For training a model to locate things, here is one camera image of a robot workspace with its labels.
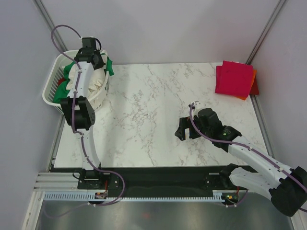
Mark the cream white t shirt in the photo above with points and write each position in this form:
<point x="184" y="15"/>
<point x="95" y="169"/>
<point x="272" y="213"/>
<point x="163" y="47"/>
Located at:
<point x="95" y="85"/>

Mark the left corner metal profile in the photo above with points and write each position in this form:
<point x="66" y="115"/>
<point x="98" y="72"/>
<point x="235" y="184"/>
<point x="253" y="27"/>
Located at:
<point x="49" y="22"/>

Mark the white slotted cable duct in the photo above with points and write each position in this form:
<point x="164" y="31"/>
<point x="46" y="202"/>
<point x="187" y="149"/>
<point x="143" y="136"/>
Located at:
<point x="215" y="196"/>

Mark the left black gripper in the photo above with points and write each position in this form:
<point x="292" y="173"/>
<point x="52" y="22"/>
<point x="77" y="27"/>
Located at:
<point x="101" y="63"/>

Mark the green t shirt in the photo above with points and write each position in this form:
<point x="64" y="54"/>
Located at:
<point x="62" y="93"/>

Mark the folded dark red t shirt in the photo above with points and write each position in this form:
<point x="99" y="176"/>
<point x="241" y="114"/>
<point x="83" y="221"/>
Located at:
<point x="254" y="87"/>

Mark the white plastic laundry basket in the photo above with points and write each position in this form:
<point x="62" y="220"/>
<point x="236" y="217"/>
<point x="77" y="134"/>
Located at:
<point x="57" y="73"/>

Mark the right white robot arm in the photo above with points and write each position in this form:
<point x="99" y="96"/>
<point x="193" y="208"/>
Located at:
<point x="283" y="185"/>

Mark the folded orange t shirt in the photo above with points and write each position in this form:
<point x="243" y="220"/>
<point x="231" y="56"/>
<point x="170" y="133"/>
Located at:
<point x="247" y="89"/>

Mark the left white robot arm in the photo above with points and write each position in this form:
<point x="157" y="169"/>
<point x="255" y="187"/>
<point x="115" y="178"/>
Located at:
<point x="80" y="115"/>

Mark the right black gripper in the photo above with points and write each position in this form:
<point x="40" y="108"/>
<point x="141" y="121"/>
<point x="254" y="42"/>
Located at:
<point x="185" y="122"/>

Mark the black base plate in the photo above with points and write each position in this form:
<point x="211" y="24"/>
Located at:
<point x="164" y="181"/>

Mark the red t shirt in basket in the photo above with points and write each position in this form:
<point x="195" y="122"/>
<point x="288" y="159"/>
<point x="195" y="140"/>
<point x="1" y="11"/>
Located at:
<point x="60" y="81"/>

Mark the right corner metal profile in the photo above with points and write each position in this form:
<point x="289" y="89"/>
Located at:
<point x="268" y="26"/>

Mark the corner metal profile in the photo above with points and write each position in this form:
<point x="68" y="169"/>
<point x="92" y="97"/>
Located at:
<point x="49" y="22"/>
<point x="268" y="26"/>

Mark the folded magenta t shirt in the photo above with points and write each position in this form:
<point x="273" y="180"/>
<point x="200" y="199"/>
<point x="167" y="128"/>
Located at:
<point x="232" y="78"/>

